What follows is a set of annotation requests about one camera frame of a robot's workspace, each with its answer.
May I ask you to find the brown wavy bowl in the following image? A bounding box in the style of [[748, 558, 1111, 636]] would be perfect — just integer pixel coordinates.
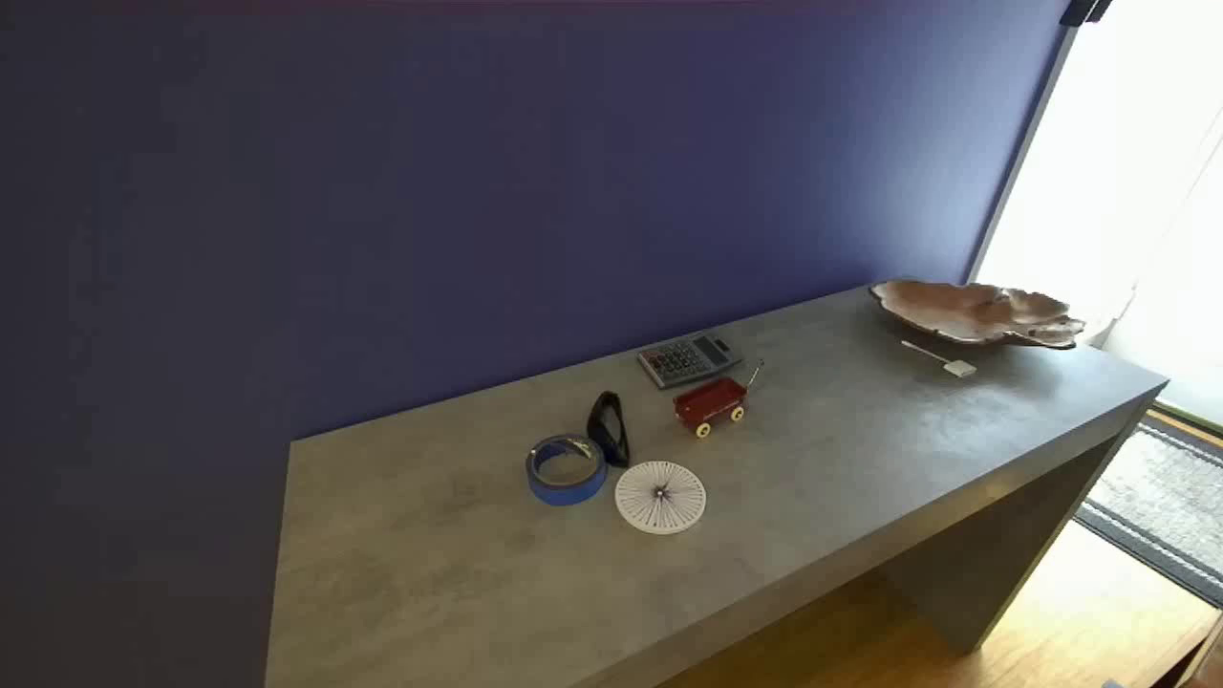
[[872, 280, 1086, 349]]

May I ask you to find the grey calculator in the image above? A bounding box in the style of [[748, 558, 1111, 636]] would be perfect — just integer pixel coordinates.
[[639, 331, 738, 390]]

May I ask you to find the blue tape roll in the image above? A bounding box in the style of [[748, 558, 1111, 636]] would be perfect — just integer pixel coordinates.
[[524, 435, 609, 505]]

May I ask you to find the white round spoked disc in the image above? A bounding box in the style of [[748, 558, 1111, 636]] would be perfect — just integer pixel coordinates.
[[617, 461, 707, 535]]

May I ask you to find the grey concrete-look cabinet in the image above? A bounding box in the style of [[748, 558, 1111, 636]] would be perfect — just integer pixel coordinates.
[[264, 289, 1163, 688]]

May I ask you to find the small white tag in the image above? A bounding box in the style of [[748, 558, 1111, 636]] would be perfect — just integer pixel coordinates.
[[904, 339, 977, 378]]

